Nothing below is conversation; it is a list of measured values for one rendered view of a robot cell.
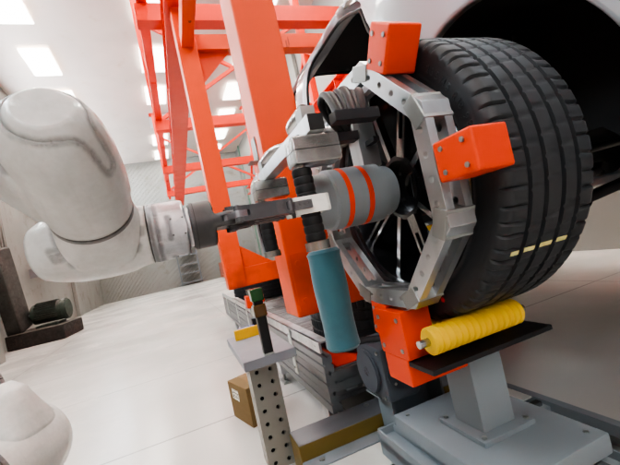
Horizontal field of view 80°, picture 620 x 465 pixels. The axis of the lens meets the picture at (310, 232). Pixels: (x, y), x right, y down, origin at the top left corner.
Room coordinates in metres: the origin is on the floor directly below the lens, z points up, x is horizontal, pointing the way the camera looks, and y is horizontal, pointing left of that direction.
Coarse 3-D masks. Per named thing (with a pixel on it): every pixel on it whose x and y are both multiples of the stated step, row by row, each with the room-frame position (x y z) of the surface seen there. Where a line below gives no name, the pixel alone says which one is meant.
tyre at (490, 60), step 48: (432, 48) 0.70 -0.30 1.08; (480, 48) 0.71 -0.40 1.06; (528, 48) 0.75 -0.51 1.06; (480, 96) 0.63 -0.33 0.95; (528, 96) 0.65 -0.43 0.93; (528, 144) 0.63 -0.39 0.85; (576, 144) 0.67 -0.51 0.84; (480, 192) 0.66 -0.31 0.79; (528, 192) 0.64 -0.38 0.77; (576, 192) 0.68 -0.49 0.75; (480, 240) 0.69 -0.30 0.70; (528, 240) 0.67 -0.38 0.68; (576, 240) 0.73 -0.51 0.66; (480, 288) 0.72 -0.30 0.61; (528, 288) 0.82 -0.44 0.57
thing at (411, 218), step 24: (384, 120) 1.05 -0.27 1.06; (408, 120) 0.85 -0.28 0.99; (384, 144) 0.94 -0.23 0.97; (408, 144) 0.87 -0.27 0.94; (408, 168) 0.94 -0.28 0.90; (408, 192) 0.97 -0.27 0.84; (408, 216) 0.92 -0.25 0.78; (432, 216) 0.83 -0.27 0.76; (384, 240) 1.12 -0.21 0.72; (408, 240) 1.14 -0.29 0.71; (384, 264) 1.05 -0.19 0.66; (408, 264) 1.05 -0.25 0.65
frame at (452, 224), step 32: (384, 96) 0.73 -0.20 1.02; (416, 96) 0.65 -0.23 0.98; (416, 128) 0.66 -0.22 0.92; (448, 128) 0.65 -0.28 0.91; (448, 192) 0.64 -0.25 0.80; (448, 224) 0.63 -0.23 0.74; (352, 256) 1.10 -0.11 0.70; (448, 256) 0.71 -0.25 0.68; (384, 288) 0.89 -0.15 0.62; (416, 288) 0.77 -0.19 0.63
